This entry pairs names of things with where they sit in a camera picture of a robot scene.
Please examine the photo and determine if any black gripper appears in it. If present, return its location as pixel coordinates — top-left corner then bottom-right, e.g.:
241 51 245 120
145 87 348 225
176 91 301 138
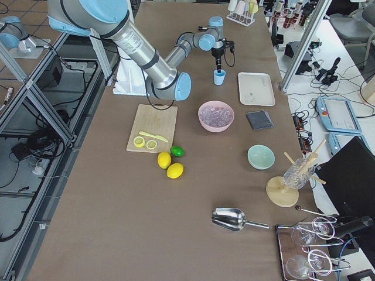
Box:
212 47 223 73

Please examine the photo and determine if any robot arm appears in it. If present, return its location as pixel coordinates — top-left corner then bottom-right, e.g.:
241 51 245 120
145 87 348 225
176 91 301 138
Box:
47 1 224 101
1 16 36 54

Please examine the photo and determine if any light blue plastic cup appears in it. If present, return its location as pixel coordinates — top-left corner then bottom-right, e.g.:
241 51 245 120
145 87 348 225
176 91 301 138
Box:
213 69 226 85

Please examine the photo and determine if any pink bowl of ice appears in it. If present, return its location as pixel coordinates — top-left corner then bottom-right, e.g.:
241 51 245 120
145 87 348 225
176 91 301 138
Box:
197 101 234 133

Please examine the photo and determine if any wooden cup rack stand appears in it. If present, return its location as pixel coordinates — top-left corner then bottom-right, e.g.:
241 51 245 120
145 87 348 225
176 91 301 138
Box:
266 139 326 207

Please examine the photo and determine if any stainless steel ice scoop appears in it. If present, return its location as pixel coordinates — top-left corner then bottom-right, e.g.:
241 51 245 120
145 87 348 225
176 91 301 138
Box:
212 208 270 231

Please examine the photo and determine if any beige rabbit serving tray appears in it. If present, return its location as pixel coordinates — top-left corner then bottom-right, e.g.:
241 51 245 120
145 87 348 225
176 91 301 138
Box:
237 72 275 107

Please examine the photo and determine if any grey folded cloth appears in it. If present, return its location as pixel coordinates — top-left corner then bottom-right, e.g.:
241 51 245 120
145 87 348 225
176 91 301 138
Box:
246 109 274 130

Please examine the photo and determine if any bamboo cutting board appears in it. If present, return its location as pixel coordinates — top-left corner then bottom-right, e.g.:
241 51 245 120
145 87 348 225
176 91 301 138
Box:
127 104 178 153

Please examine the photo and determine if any yellow plastic knife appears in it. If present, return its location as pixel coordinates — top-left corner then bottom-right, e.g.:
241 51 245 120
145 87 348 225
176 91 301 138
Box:
139 131 169 143

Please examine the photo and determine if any green lime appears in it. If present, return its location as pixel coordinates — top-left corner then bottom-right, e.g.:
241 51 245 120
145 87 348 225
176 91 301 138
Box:
170 146 185 157

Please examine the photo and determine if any mint green bowl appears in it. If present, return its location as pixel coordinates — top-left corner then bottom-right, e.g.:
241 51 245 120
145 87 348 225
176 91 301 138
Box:
247 145 275 170

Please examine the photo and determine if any lemon half at corner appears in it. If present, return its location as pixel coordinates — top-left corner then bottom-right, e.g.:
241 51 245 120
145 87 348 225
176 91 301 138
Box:
146 139 158 150

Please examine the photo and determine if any whole yellow lemon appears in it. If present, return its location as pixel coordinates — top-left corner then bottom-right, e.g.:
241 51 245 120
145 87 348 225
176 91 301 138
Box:
157 152 172 169
166 163 184 179

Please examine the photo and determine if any lemon half near knife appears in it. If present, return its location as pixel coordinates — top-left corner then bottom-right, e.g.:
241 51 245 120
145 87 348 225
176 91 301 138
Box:
133 136 146 148

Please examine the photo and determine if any blue teach pendant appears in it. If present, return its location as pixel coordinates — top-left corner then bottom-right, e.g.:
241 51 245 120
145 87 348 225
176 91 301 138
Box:
328 132 364 156
316 97 362 133

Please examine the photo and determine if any clear glass mug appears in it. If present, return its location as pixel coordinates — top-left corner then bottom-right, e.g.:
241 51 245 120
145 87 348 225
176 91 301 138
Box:
283 159 316 190

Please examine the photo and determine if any black monitor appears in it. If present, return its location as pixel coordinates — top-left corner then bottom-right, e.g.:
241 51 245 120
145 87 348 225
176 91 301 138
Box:
316 137 374 218

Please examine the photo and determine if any upper wine glass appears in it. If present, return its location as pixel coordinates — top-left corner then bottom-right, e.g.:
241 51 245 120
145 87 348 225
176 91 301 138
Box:
291 217 335 246

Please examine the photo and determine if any black framed glass tray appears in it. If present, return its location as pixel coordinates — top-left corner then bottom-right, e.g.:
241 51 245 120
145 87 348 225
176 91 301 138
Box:
275 222 351 280

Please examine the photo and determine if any lower wine glass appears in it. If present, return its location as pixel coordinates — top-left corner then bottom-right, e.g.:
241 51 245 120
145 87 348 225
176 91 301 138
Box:
285 249 333 280

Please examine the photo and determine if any metal wine glass holder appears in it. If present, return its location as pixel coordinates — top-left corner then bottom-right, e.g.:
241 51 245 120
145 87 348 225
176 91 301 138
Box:
298 217 351 273

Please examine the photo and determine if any white wire cup rack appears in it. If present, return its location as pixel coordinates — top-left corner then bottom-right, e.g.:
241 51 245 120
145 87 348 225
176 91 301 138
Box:
226 0 258 27

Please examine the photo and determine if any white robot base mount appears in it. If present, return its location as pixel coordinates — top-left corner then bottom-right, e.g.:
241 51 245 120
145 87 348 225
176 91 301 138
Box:
113 55 146 96

